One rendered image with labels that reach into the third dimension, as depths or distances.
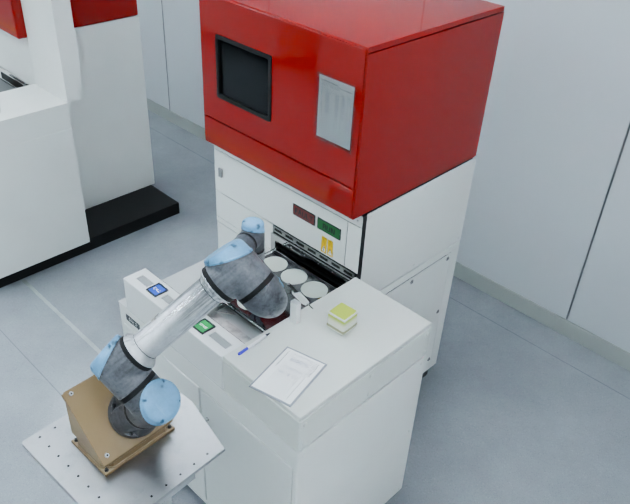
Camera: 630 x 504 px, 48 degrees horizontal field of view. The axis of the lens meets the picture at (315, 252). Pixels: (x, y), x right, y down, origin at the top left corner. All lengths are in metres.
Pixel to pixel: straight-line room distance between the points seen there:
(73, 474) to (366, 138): 1.32
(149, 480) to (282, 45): 1.40
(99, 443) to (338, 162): 1.13
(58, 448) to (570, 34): 2.71
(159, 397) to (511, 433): 1.96
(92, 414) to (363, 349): 0.84
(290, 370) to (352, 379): 0.19
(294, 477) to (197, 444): 0.32
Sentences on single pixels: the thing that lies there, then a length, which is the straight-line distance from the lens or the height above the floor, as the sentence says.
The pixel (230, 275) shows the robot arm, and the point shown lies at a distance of 1.79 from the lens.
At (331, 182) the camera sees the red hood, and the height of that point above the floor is 1.33.
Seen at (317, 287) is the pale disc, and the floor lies 0.90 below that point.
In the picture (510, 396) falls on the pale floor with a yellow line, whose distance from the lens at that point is 3.62.
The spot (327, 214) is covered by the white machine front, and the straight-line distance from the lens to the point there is 2.54.
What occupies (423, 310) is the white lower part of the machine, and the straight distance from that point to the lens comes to 3.14.
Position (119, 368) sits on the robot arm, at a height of 1.17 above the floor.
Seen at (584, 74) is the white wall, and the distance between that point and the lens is 3.52.
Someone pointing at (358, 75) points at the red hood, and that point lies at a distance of 2.18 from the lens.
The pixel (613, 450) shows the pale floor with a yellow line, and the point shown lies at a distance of 3.57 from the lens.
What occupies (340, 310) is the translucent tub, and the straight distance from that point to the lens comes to 2.29.
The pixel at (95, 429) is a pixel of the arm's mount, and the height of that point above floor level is 0.93.
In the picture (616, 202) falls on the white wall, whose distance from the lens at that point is 3.62.
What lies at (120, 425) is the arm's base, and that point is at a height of 0.95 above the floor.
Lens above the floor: 2.48
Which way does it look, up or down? 35 degrees down
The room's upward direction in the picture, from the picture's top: 3 degrees clockwise
